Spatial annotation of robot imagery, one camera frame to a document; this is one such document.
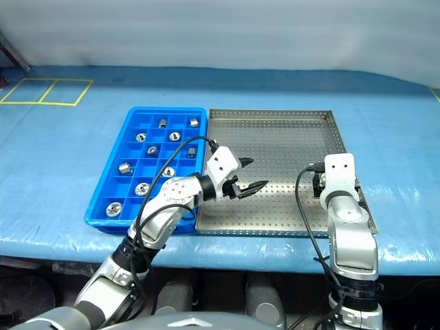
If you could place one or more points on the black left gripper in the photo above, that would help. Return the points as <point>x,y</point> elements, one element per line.
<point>231,189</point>

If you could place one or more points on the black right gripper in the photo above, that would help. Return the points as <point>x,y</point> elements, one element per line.
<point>316,187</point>

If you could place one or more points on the metal roller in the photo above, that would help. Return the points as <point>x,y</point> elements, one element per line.
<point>194,122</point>
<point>162,122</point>
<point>191,152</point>
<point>141,188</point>
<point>114,209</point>
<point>152,150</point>
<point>322,178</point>
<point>125,168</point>
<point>174,136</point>
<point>169,171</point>

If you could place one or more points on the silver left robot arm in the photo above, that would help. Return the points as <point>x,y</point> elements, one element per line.
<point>172,199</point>

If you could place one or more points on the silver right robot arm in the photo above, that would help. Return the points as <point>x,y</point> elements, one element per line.
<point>350,240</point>

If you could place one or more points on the perforated steel tray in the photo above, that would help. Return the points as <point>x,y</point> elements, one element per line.
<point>282,144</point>

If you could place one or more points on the blue compartment tray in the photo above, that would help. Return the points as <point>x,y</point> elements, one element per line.
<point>144,165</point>

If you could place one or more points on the dark rounded shape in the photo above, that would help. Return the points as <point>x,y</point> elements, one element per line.
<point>264,302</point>
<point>175,297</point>

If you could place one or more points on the silver robot torso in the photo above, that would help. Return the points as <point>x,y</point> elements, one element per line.
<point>192,323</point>

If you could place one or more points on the blue table cover sheet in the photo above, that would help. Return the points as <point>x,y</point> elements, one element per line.
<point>51,172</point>

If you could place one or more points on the slanted metal bar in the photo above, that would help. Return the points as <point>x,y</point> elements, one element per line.
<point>15,53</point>

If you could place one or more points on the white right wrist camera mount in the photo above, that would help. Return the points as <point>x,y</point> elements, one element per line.
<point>338,172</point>

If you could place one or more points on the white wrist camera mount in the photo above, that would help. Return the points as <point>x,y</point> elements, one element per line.
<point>220,165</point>
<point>338,172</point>

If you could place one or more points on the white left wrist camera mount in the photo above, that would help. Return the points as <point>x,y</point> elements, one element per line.
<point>220,165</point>

